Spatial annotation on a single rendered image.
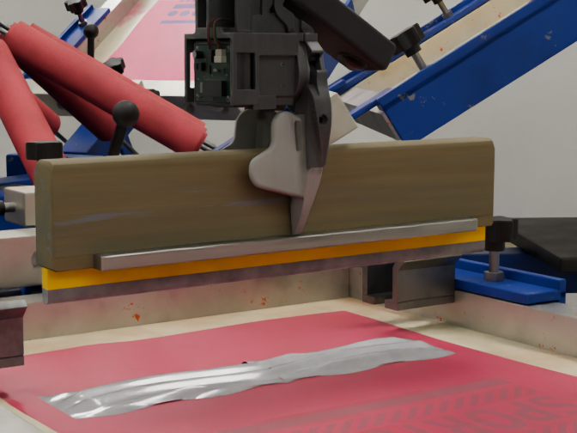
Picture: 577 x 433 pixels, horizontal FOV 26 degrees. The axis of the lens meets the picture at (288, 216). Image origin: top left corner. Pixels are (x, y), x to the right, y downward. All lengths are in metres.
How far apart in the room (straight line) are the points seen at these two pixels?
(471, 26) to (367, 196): 1.12
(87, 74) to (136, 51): 0.87
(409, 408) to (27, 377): 0.31
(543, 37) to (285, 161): 0.67
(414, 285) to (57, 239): 0.43
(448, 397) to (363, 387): 0.07
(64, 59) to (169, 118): 0.16
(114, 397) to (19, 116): 0.69
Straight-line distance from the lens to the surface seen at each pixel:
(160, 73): 2.47
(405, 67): 2.07
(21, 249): 1.23
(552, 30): 1.55
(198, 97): 0.94
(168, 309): 1.23
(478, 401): 0.96
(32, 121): 1.56
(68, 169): 0.86
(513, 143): 3.65
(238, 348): 1.12
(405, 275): 1.17
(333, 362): 1.04
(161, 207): 0.90
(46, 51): 1.72
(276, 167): 0.92
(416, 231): 1.02
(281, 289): 1.29
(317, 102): 0.92
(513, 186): 3.66
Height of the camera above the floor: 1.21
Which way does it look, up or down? 7 degrees down
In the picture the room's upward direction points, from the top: straight up
